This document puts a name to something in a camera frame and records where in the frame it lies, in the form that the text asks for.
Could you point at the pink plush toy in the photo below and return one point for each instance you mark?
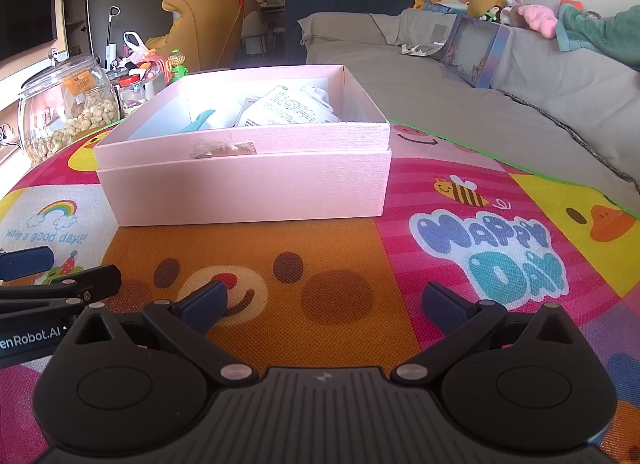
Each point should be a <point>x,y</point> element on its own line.
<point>540,21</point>

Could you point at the pink cardboard box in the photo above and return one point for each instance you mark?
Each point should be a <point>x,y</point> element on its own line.
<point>250,183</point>

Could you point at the teal blanket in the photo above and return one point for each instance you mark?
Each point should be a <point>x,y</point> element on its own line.
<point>600,36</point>

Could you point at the green and white plush toy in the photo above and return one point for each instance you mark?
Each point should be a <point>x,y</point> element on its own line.
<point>500,11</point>

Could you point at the grey dining chair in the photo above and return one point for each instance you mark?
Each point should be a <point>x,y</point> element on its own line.
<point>256,33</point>

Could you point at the white plastic bag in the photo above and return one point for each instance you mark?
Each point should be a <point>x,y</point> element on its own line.
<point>135,46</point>

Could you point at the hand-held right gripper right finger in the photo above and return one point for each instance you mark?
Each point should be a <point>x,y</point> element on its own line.
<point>445,309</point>

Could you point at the white power adapter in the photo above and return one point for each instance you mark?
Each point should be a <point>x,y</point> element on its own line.
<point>312,93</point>

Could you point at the clear plastic bag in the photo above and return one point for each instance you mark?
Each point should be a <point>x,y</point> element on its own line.
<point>285,108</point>

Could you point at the blue windowed toy box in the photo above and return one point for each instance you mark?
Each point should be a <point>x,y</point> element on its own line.
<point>499,58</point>

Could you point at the colourful cartoon play mat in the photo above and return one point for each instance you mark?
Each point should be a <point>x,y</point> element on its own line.
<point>350,254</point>

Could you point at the grey sofa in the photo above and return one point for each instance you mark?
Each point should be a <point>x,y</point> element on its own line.
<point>550,93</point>

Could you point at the glass jar of nuts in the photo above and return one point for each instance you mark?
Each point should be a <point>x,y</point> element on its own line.
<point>65,113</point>

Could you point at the small jar with red lid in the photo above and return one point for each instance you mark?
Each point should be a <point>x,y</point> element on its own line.
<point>132,96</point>

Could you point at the green toy bottle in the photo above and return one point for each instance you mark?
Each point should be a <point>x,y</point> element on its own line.
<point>177,66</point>

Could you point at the white papers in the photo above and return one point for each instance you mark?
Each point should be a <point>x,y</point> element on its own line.
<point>420,49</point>

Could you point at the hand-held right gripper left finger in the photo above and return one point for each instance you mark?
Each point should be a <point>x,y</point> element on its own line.
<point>205,309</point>

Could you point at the pink plastic toy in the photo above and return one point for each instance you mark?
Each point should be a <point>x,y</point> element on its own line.
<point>156,66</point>

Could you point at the white stick vacuum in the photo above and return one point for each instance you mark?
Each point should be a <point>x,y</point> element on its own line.
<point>111,38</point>

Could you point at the yellow armchair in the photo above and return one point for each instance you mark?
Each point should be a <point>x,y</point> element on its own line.
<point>200,18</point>

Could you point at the teal plastic clip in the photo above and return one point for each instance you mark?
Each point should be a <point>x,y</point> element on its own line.
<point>197,122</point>

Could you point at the pile of plush toys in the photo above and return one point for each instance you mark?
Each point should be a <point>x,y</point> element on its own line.
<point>440,2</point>

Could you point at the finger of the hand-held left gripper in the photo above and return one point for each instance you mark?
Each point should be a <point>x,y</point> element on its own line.
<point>25,263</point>
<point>60,289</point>

